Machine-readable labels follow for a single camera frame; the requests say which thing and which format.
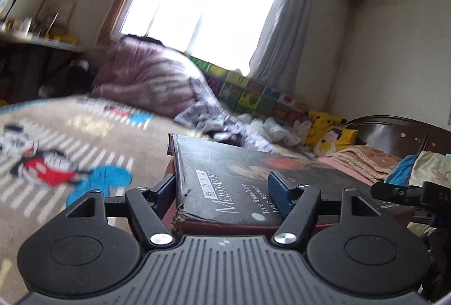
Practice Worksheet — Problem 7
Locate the colourful alphabet foam mat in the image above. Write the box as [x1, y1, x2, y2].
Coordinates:
[190, 56, 306, 126]

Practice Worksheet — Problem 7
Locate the Pikachu plush toy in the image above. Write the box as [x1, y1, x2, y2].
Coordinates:
[305, 110, 347, 148]

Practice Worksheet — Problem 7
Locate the dark wooden headboard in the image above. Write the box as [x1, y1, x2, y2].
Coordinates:
[344, 115, 451, 158]

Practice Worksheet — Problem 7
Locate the cluttered side desk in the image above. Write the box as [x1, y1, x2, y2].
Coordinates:
[1, 0, 84, 106]

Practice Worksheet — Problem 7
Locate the crumpled grey floral sheet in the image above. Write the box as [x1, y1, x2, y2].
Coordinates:
[174, 78, 306, 154]

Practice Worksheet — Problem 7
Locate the purple folded duvet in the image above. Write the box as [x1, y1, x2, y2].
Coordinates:
[92, 37, 209, 118]

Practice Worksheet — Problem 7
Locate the pink folded blanket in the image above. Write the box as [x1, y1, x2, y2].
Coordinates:
[318, 145, 401, 183]

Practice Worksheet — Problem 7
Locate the box lid with portrait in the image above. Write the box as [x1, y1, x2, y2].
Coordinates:
[167, 132, 413, 237]

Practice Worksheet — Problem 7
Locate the grey curtain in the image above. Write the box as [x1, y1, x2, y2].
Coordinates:
[249, 0, 313, 94]

